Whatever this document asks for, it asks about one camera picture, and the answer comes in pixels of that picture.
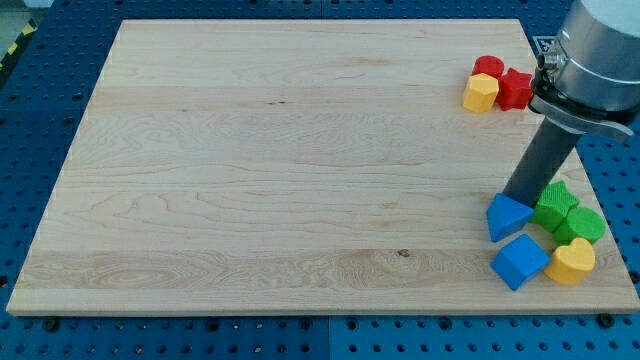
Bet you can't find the yellow hexagon block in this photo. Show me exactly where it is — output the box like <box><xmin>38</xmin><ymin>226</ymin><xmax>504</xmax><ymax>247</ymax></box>
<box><xmin>462</xmin><ymin>73</ymin><xmax>499</xmax><ymax>113</ymax></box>

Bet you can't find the green star block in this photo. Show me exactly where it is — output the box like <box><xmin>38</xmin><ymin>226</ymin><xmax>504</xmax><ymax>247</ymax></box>
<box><xmin>529</xmin><ymin>181</ymin><xmax>580</xmax><ymax>232</ymax></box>

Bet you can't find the red star block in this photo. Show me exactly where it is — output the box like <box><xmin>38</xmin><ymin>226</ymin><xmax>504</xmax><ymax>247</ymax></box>
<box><xmin>495</xmin><ymin>68</ymin><xmax>533</xmax><ymax>111</ymax></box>

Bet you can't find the green cylinder block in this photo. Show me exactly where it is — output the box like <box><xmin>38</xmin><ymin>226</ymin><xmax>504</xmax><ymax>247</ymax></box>
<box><xmin>553</xmin><ymin>207</ymin><xmax>606</xmax><ymax>246</ymax></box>

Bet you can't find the blue cube block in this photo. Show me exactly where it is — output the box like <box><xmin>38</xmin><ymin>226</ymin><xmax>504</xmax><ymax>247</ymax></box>
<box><xmin>490</xmin><ymin>234</ymin><xmax>550</xmax><ymax>291</ymax></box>

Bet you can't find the blue triangle block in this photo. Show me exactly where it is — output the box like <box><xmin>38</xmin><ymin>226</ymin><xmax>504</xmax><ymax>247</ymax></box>
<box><xmin>486</xmin><ymin>193</ymin><xmax>534</xmax><ymax>242</ymax></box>

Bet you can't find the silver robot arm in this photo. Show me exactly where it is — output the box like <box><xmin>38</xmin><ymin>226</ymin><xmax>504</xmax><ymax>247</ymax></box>
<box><xmin>503</xmin><ymin>0</ymin><xmax>639</xmax><ymax>207</ymax></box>

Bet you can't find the light wooden board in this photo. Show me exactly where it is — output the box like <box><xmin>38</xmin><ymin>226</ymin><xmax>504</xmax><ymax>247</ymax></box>
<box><xmin>7</xmin><ymin>19</ymin><xmax>639</xmax><ymax>316</ymax></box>

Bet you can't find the yellow heart block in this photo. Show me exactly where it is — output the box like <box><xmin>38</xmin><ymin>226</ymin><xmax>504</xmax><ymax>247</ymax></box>
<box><xmin>543</xmin><ymin>238</ymin><xmax>596</xmax><ymax>286</ymax></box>

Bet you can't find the red cylinder block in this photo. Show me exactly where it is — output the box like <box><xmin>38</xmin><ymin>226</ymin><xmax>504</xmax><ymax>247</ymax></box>
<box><xmin>472</xmin><ymin>55</ymin><xmax>505</xmax><ymax>79</ymax></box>

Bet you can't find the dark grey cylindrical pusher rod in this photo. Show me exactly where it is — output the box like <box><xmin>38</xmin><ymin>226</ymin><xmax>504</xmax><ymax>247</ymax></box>
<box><xmin>502</xmin><ymin>118</ymin><xmax>582</xmax><ymax>207</ymax></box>

